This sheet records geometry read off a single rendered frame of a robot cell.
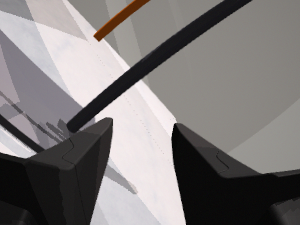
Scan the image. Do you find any orange handle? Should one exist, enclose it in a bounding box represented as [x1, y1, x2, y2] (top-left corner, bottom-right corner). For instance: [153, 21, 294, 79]
[93, 0, 150, 42]

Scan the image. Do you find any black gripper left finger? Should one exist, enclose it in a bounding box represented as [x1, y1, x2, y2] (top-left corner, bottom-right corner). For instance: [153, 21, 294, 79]
[0, 117, 113, 225]

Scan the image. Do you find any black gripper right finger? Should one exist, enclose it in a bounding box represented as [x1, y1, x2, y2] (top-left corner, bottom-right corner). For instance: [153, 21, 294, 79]
[171, 123, 300, 225]

